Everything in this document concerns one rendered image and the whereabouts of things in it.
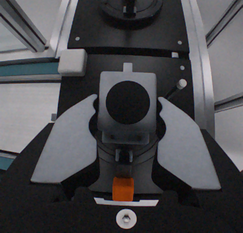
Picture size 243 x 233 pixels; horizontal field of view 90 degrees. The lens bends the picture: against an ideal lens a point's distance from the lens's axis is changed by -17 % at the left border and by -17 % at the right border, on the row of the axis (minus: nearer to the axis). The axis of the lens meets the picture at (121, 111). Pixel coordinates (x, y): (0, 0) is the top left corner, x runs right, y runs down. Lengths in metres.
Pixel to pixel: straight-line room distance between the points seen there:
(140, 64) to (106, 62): 0.06
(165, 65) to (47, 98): 0.25
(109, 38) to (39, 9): 0.37
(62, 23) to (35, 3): 0.30
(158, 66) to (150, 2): 0.14
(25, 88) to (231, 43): 0.61
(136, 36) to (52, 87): 0.21
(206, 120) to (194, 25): 0.22
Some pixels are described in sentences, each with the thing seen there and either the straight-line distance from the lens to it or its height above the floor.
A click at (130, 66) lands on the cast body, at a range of 0.16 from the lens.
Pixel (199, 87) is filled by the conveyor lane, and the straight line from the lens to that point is 0.30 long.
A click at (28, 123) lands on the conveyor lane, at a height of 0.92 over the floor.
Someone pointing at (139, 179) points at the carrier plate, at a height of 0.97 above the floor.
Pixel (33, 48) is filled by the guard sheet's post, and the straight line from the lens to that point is 0.34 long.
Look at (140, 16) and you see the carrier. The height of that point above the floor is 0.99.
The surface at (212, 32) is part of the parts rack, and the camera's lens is 0.39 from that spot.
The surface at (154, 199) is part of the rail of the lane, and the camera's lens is 0.28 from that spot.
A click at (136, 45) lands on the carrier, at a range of 0.29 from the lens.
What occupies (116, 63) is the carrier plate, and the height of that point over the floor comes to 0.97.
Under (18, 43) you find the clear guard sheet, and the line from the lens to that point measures 0.36.
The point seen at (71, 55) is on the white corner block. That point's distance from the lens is 0.27.
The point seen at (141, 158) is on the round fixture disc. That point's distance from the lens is 0.22.
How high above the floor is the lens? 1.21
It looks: 81 degrees down
